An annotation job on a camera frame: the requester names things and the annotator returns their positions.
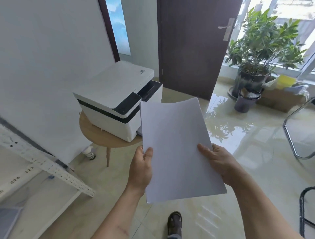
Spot person's left hand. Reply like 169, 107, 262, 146
126, 146, 153, 196

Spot black metal chair frame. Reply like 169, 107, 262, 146
299, 186, 315, 239

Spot dark grey waste bin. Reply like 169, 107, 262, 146
234, 88, 261, 113

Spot person's dark sandal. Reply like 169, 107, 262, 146
167, 211, 183, 238

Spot brown cardboard box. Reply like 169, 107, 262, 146
256, 82, 308, 113

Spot white metal shelf rack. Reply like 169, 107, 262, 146
0, 123, 96, 212

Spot green potted plant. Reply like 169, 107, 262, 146
225, 7, 307, 74

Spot white black printer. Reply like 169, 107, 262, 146
73, 61, 163, 143

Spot small white bottle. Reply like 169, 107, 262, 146
83, 145, 95, 160

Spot dark plant pot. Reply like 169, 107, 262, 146
232, 69, 271, 98

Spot white paper sheets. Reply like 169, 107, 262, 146
140, 97, 227, 204

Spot chrome chair frame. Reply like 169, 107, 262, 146
283, 97, 315, 160

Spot person's right forearm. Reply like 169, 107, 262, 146
230, 170, 304, 239

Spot dark brown door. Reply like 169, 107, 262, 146
157, 0, 243, 101

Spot person's left forearm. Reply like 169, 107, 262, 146
91, 183, 146, 239

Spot person's right hand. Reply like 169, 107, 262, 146
197, 143, 246, 188

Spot round wooden side table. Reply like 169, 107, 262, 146
79, 110, 143, 167

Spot dark framed glass panel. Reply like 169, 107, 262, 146
98, 0, 131, 62

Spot yellow plastic bag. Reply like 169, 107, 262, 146
276, 75, 296, 89

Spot silver door handle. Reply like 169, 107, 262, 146
218, 18, 235, 41

